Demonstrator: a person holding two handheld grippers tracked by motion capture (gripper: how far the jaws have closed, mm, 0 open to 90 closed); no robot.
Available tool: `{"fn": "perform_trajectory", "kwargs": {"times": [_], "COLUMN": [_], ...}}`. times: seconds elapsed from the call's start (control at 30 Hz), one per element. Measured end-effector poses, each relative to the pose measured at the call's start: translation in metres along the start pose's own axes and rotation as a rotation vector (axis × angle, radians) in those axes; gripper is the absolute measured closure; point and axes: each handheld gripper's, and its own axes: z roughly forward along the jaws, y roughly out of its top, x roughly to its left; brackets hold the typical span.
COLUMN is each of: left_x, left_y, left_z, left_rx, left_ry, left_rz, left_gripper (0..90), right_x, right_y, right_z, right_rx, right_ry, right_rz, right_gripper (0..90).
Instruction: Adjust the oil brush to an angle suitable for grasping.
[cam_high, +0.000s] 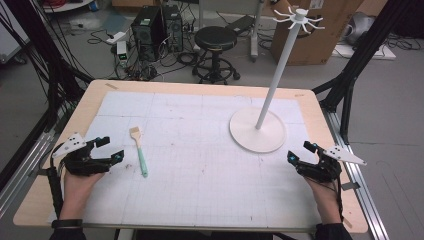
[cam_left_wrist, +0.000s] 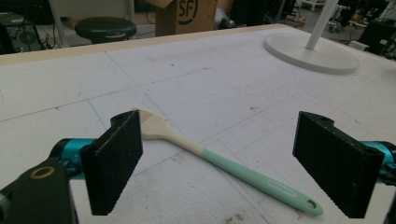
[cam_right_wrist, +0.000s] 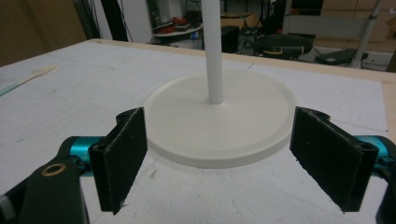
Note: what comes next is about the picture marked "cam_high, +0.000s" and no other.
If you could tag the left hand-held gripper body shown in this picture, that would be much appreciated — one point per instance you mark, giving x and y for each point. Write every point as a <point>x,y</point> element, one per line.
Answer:
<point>81,161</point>

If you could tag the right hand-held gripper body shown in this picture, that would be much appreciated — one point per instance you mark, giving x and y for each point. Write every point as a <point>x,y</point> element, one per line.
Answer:
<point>325,165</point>

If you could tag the white hook stand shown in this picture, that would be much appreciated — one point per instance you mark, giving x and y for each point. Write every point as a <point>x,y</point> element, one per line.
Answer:
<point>266,116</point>

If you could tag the person's left hand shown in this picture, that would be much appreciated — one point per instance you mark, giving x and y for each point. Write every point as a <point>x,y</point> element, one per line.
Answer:
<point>79,186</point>

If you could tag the person's right hand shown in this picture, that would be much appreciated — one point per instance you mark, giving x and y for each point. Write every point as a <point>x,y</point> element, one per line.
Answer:
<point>325,199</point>

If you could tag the black wristband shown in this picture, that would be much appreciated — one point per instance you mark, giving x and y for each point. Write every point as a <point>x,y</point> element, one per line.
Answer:
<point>66,223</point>

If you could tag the white grid mat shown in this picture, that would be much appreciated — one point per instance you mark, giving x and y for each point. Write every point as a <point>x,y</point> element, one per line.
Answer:
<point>200,160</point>

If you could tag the small device with green display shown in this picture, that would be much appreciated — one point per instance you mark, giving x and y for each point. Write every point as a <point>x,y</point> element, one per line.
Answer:
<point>122,51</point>

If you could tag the white power strip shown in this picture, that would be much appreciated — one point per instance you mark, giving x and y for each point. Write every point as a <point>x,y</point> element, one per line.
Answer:
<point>116,37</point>

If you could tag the cardboard box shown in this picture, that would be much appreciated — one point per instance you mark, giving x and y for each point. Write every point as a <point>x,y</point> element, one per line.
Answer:
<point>310,33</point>

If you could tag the black computer tower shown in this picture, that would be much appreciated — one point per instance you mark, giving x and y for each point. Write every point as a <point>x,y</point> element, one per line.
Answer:
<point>148,31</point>
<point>173,28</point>

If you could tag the grey bag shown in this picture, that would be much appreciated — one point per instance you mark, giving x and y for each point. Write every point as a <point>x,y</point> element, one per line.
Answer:
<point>358,28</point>

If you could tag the black round stool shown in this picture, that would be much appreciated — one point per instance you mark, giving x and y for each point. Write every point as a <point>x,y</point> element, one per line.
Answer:
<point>216,53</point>

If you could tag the aluminium rail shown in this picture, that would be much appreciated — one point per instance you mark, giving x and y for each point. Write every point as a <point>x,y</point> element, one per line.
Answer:
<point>23,170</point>
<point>360,186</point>

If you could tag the black metal frame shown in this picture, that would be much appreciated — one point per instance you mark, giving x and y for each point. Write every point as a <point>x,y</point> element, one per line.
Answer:
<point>50,66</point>
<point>360,60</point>

